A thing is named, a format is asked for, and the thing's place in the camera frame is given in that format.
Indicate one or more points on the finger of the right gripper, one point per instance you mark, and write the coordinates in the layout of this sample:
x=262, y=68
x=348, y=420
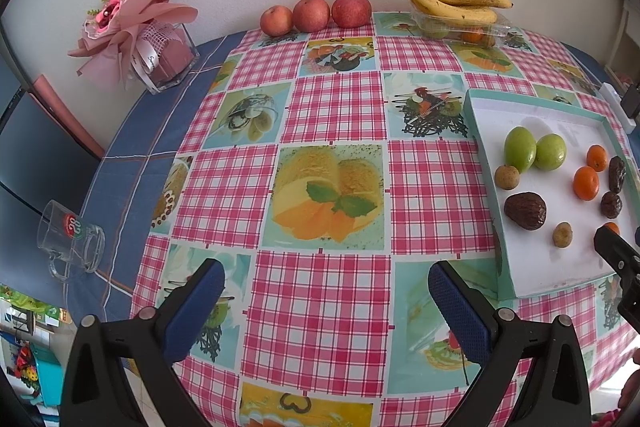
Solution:
x=617, y=253

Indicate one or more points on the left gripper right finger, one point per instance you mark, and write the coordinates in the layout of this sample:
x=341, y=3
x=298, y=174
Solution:
x=555, y=391

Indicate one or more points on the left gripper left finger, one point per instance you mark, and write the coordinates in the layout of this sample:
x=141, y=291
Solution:
x=96, y=390

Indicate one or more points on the small dark date fruit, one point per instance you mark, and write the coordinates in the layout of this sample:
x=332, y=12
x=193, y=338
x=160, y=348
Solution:
x=611, y=205

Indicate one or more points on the small brown kiwi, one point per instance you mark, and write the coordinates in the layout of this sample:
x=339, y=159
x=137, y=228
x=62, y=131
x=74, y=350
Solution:
x=562, y=235
x=507, y=177

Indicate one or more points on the orange tangerine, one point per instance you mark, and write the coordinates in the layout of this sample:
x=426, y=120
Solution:
x=597, y=158
x=613, y=227
x=586, y=184

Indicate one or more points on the large dark avocado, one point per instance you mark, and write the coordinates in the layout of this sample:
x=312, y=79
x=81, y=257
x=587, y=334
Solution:
x=527, y=210

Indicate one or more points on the green pear-like fruit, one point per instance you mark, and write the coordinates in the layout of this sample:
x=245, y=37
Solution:
x=520, y=149

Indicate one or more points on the white tray with teal rim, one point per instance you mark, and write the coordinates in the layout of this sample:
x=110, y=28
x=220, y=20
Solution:
x=528, y=264

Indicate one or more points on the glass mug with logo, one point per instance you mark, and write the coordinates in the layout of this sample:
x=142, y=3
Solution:
x=73, y=244

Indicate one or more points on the black power adapter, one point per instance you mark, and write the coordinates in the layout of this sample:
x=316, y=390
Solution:
x=630, y=103

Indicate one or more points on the blue underlying tablecloth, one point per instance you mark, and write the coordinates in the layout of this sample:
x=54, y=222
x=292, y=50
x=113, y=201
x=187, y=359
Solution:
x=128, y=182

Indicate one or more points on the white power strip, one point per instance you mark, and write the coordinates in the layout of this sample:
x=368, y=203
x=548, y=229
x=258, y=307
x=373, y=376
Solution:
x=608, y=92

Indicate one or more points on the pink checkered fruit tablecloth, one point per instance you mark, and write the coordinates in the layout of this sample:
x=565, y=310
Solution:
x=327, y=173

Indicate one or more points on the clear plastic fruit container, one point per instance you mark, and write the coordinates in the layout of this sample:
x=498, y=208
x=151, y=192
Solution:
x=443, y=28

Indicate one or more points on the tangerine inside plastic container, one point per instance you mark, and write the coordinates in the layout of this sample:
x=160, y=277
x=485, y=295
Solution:
x=475, y=36

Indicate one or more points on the clear square vase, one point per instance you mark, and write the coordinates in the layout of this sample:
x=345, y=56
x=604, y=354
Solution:
x=163, y=55

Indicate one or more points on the pink wrapped flower bouquet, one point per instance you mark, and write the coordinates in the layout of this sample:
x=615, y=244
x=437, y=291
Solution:
x=110, y=31

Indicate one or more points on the lower yellow banana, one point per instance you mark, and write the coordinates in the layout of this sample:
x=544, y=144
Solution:
x=472, y=14

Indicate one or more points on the far pale red apple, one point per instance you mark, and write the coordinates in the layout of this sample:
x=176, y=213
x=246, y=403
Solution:
x=276, y=21

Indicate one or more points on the red apple nearest bananas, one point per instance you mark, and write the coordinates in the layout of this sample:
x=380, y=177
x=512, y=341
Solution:
x=351, y=13

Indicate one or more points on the middle red apple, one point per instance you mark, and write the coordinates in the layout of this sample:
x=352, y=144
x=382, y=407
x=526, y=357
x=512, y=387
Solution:
x=311, y=15

